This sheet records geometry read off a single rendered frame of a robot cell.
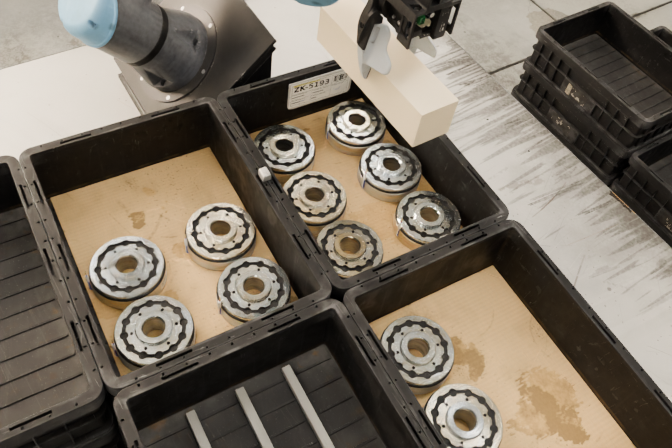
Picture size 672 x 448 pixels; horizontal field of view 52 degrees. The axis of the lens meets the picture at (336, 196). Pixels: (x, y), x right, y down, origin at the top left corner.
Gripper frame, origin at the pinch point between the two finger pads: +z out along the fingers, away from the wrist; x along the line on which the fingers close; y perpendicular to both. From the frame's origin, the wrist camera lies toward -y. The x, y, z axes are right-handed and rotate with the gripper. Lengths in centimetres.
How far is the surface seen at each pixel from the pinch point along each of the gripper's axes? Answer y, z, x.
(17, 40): -160, 110, -25
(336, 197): 3.5, 22.6, -7.0
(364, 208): 5.6, 25.8, -2.5
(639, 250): 31, 39, 45
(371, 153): -1.7, 23.0, 3.4
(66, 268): 1.2, 15.8, -47.2
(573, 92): -17, 58, 87
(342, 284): 20.1, 15.7, -17.7
